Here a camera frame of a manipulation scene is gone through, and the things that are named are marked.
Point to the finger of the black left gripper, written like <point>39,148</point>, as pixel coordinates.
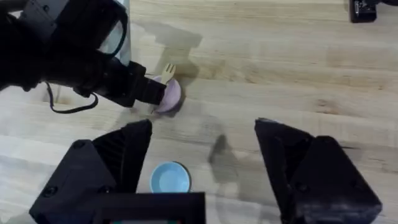
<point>152,90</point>

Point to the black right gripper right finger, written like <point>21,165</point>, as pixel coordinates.
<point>317,180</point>

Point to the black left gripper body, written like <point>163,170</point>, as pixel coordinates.
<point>121,84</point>

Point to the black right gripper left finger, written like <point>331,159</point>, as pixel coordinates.
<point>102,165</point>

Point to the pink plate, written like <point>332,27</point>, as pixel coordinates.
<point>172,95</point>

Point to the blue plate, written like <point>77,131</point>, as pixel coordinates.
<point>170,178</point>

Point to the black block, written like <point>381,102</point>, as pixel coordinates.
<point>362,11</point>

